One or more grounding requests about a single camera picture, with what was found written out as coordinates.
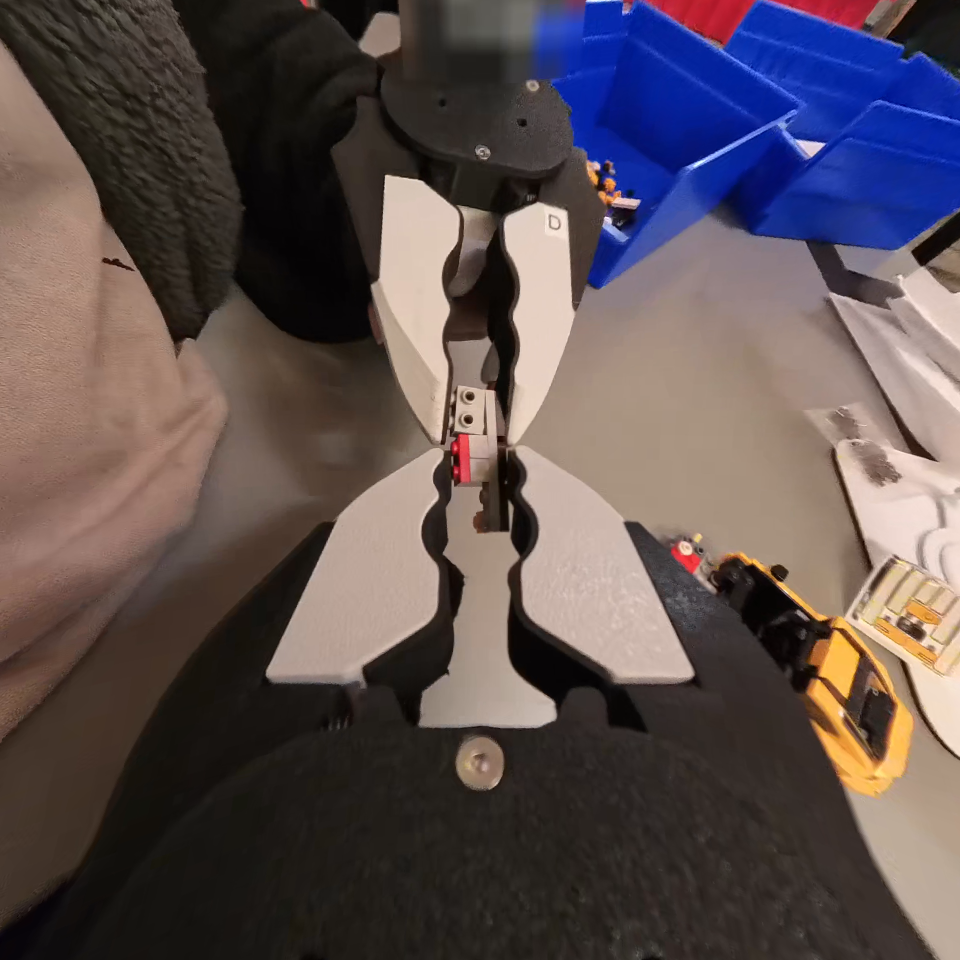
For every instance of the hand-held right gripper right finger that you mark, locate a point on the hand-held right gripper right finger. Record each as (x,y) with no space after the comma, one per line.
(600,600)

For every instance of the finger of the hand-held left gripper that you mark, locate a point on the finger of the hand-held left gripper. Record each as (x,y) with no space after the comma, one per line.
(544,315)
(412,300)

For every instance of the light grey lego bracket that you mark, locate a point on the light grey lego bracket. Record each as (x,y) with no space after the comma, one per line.
(471,409)

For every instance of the person's pink garment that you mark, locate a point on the person's pink garment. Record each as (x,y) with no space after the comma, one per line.
(75,487)

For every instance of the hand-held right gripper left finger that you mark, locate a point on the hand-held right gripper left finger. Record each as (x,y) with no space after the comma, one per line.
(367,592)

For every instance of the white book stand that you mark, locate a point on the white book stand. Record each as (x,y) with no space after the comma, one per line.
(907,510)

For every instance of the white paper bag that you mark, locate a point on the white paper bag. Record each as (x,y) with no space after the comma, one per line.
(900,375)
(937,307)

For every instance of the yellow lego car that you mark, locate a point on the yellow lego car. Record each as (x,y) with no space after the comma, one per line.
(855,675)

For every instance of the person's left forearm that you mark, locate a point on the person's left forearm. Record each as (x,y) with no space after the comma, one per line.
(292,187)

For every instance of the red lego brick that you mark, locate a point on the red lego brick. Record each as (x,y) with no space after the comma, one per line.
(460,457)

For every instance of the red plastic bin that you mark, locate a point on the red plastic bin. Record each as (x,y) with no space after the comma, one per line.
(720,15)

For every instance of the clear plastic bag dark pieces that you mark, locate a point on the clear plastic bag dark pieces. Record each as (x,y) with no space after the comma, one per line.
(862,450)

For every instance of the heap of orange lego pieces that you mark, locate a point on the heap of orange lego pieces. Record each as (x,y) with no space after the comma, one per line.
(615,191)

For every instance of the lego sticker sheet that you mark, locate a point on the lego sticker sheet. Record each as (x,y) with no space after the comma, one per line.
(911,615)

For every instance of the grey lego plate orange ends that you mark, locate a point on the grey lego plate orange ends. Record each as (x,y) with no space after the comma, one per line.
(491,480)

